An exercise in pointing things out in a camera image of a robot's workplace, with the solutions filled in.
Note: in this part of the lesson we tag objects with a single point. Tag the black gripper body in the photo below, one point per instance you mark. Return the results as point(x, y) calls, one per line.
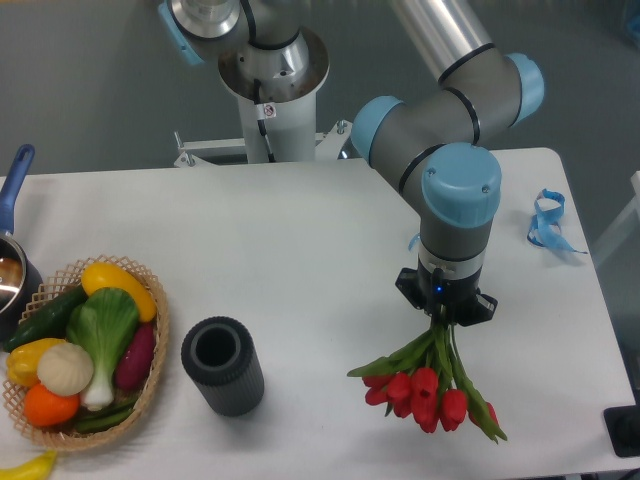
point(448, 301)

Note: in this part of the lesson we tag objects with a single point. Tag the yellow banana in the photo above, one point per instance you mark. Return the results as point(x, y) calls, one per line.
point(38, 468)

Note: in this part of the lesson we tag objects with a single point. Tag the green bok choy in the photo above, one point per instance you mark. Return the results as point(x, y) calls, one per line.
point(104, 327)

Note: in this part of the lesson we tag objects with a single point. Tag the green cucumber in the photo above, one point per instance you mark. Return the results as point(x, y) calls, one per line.
point(48, 321)

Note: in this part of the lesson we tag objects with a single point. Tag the blue handled saucepan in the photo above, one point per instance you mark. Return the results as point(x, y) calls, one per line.
point(19, 277)

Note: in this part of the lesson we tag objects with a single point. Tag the dark grey ribbed vase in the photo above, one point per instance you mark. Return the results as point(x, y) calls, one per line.
point(219, 356)

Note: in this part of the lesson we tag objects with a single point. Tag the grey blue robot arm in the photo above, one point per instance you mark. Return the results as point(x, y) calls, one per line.
point(430, 154)

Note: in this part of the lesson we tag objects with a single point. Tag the woven wicker basket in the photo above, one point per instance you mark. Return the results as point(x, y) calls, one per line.
point(67, 438)

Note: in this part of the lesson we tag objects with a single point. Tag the blue ribbon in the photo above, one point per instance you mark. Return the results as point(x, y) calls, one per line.
point(544, 229)

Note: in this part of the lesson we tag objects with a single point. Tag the black device at edge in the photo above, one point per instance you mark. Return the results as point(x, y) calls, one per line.
point(623, 429)

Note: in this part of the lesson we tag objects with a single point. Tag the orange fruit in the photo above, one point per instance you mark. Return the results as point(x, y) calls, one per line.
point(43, 408)

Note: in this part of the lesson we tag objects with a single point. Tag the yellow bell pepper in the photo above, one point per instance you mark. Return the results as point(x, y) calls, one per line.
point(23, 361)

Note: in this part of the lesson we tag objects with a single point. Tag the white garlic bulb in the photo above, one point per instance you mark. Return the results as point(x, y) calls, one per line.
point(65, 369)

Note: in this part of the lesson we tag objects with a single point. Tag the purple sweet potato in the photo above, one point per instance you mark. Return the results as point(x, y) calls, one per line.
point(135, 364)

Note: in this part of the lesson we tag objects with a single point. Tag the green pea pods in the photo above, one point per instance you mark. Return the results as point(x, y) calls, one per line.
point(105, 419)

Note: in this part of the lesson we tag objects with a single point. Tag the red tulip bouquet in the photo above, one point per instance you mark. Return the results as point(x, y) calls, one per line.
point(427, 381)

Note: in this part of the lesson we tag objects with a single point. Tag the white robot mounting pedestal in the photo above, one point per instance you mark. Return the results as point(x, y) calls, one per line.
point(272, 133)

